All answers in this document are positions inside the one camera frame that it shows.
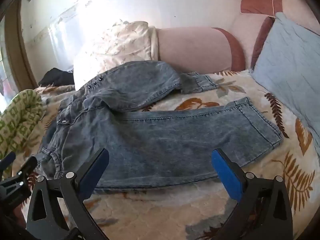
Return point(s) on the green patterned cloth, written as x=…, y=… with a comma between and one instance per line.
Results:
x=18, y=120

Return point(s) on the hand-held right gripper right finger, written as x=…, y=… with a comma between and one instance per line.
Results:
x=228, y=173

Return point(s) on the black cloth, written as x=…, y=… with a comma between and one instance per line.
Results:
x=56, y=77

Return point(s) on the wooden door frame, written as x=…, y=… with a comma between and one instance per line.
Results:
x=17, y=47

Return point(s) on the grey-blue denim pants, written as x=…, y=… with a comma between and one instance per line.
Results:
x=140, y=140

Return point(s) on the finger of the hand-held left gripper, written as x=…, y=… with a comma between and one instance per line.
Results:
x=11, y=177

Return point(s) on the cream floral pillow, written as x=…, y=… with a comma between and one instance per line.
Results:
x=112, y=52

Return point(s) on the light blue quilted pillow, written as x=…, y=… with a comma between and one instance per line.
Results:
x=287, y=77

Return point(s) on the leaf print blanket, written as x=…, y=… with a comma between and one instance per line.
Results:
x=250, y=180

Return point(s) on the pink sofa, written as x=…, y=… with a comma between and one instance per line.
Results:
x=200, y=47

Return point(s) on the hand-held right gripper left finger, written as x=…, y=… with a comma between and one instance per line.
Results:
x=93, y=171

